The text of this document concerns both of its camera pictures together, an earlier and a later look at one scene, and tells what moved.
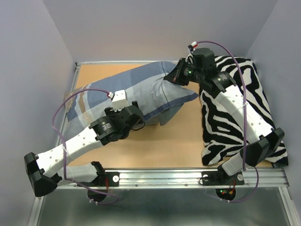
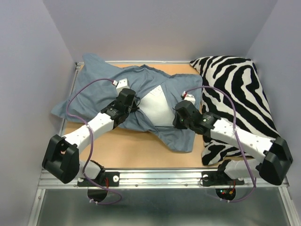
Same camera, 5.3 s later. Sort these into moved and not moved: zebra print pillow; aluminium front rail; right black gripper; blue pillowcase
Moved: right black gripper; blue pillowcase
Not moved: zebra print pillow; aluminium front rail
